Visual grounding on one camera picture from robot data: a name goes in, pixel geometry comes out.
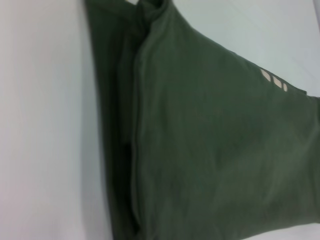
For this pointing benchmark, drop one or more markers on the dark green t-shirt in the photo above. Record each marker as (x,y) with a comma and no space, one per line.
(200,137)

